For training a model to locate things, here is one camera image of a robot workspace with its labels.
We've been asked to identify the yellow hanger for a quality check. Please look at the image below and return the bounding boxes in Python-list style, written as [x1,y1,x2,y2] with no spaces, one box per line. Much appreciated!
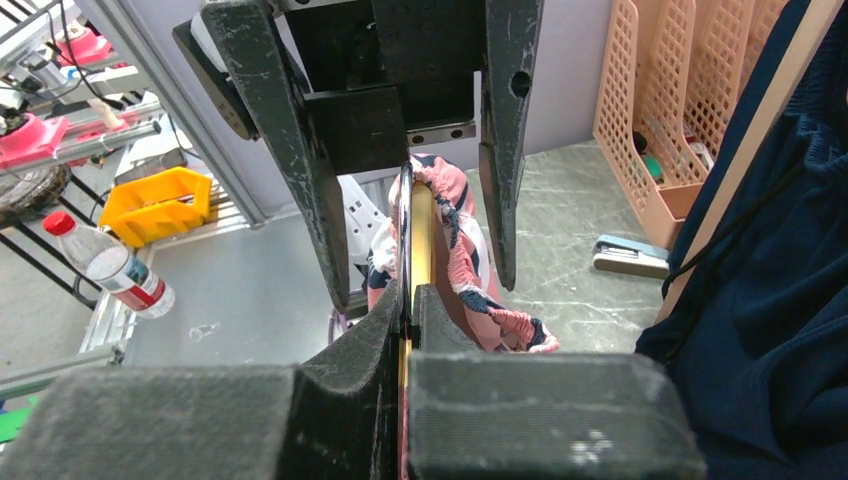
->
[396,161,434,479]

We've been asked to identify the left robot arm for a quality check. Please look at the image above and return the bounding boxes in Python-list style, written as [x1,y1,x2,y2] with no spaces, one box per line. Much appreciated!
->
[173,1,544,311]

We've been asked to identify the plastic bottle red label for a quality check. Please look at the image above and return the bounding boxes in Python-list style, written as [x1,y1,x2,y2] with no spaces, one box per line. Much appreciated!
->
[42,210,176,319]

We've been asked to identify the wooden clothes rack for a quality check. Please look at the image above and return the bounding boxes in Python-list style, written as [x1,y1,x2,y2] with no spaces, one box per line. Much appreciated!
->
[656,1,847,354]

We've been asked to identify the pink patterned shorts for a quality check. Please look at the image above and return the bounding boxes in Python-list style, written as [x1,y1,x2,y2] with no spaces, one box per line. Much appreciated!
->
[364,153,561,354]

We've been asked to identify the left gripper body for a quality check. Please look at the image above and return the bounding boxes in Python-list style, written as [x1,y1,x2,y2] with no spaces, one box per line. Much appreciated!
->
[172,0,492,177]

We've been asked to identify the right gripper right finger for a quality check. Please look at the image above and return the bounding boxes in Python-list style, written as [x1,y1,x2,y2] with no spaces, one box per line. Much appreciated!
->
[407,285,707,479]

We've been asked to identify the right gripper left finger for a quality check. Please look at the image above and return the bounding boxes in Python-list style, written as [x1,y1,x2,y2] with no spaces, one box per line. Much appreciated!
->
[1,284,399,479]

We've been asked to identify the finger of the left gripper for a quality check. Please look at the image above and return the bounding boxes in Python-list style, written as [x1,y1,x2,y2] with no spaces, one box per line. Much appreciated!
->
[479,0,544,291]
[200,1,350,312]

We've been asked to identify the yellow plastic part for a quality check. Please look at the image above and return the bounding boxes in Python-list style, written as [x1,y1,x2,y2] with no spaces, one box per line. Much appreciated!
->
[98,167,212,248]

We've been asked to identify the navy blue shorts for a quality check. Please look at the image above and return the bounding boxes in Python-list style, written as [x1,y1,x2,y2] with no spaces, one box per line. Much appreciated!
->
[635,1,847,479]

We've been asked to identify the green plastic part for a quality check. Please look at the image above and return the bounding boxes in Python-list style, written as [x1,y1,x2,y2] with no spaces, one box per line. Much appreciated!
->
[1,396,38,444]

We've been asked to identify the beige plastic file organizer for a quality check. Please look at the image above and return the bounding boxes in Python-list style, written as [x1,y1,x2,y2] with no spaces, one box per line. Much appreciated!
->
[593,0,785,248]

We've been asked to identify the grey stapler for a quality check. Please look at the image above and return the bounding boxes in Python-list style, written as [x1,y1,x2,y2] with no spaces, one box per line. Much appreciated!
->
[592,234,669,279]

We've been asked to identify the red plastic part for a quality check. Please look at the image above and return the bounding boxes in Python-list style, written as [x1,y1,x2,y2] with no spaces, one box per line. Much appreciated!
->
[1,113,70,169]

